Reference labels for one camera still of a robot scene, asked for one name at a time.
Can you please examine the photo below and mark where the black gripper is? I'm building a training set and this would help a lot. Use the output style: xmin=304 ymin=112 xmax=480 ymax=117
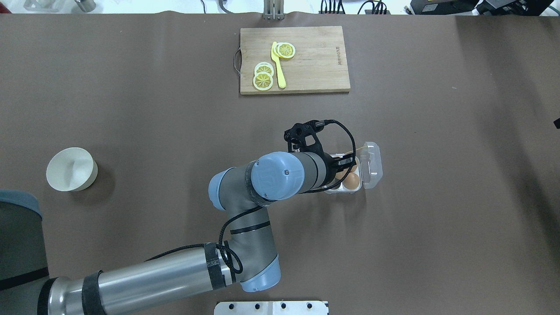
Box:
xmin=322 ymin=153 xmax=356 ymax=180

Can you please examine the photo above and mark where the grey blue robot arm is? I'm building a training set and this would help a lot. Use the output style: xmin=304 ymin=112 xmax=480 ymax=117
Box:
xmin=1 ymin=146 xmax=370 ymax=315

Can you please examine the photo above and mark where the brown egg back slot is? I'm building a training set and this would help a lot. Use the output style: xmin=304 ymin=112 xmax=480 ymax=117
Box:
xmin=350 ymin=158 xmax=359 ymax=173

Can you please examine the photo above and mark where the brown egg slot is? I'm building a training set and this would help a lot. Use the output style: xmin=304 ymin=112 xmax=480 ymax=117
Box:
xmin=350 ymin=158 xmax=359 ymax=173
xmin=342 ymin=172 xmax=361 ymax=191

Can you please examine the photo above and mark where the brown egg front slot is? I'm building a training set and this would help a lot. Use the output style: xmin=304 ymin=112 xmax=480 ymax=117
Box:
xmin=342 ymin=172 xmax=361 ymax=191

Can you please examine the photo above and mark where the clear plastic egg box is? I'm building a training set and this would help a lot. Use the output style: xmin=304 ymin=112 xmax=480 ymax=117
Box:
xmin=325 ymin=141 xmax=383 ymax=195

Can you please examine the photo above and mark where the black equipment box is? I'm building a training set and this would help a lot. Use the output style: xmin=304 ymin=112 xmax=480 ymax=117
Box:
xmin=409 ymin=0 xmax=480 ymax=15

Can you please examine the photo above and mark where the yellow plastic knife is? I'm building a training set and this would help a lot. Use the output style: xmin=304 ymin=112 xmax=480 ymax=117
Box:
xmin=270 ymin=41 xmax=287 ymax=89

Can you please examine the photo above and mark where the wooden cutting board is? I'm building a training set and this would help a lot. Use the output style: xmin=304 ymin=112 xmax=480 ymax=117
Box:
xmin=240 ymin=26 xmax=351 ymax=95

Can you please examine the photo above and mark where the lemon slice lower front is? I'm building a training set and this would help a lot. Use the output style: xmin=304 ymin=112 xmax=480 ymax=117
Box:
xmin=253 ymin=72 xmax=274 ymax=91

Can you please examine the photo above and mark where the lemon slice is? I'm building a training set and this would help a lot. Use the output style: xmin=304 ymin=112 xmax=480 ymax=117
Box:
xmin=254 ymin=62 xmax=274 ymax=76
xmin=253 ymin=72 xmax=274 ymax=91
xmin=274 ymin=42 xmax=296 ymax=59

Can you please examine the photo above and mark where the lemon slice middle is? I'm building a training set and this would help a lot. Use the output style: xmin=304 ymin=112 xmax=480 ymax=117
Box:
xmin=254 ymin=62 xmax=274 ymax=76

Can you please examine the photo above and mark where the lemon slice upper right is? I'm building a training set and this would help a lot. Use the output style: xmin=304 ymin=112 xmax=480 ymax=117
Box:
xmin=274 ymin=42 xmax=296 ymax=59

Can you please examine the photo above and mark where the white paper bowl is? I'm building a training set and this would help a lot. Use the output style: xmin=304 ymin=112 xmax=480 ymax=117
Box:
xmin=45 ymin=147 xmax=98 ymax=192

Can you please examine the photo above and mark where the metal cylinder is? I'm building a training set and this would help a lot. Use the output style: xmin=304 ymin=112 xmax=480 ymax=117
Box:
xmin=74 ymin=0 xmax=97 ymax=13

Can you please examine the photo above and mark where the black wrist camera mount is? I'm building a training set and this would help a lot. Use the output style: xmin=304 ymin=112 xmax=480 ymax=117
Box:
xmin=283 ymin=120 xmax=326 ymax=155

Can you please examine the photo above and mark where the white metal base plate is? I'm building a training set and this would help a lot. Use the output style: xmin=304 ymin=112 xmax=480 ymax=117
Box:
xmin=213 ymin=301 xmax=330 ymax=315

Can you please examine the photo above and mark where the black cable bundle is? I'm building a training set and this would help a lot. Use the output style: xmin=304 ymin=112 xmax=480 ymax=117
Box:
xmin=319 ymin=0 xmax=391 ymax=15

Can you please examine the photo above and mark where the grey metal clamp bracket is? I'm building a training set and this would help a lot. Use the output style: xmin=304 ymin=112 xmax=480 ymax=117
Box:
xmin=262 ymin=0 xmax=285 ymax=21

